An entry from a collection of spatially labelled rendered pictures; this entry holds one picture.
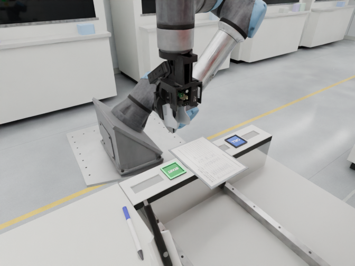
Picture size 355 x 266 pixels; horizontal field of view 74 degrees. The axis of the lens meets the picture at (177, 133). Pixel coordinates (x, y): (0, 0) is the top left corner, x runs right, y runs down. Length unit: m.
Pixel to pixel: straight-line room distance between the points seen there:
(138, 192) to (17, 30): 2.80
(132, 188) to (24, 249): 0.26
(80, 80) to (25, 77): 0.58
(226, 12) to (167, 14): 0.47
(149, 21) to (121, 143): 3.00
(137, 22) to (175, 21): 3.15
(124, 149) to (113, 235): 0.36
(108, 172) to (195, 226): 0.39
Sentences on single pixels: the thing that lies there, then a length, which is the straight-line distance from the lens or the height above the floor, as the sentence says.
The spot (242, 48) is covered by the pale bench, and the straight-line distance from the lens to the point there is 5.12.
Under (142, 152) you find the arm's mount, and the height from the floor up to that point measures 0.89.
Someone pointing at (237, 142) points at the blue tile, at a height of 0.96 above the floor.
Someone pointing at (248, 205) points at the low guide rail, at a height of 0.85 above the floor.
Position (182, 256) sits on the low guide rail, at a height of 0.85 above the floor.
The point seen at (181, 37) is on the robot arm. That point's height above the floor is 1.34.
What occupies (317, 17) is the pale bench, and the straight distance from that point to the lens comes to 6.79.
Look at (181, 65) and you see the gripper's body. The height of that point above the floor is 1.29.
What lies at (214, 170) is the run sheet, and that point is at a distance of 0.70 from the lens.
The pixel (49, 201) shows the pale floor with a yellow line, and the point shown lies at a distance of 2.13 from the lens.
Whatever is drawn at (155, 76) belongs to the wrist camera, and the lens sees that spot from 0.58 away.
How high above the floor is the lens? 1.43
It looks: 33 degrees down
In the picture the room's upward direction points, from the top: straight up
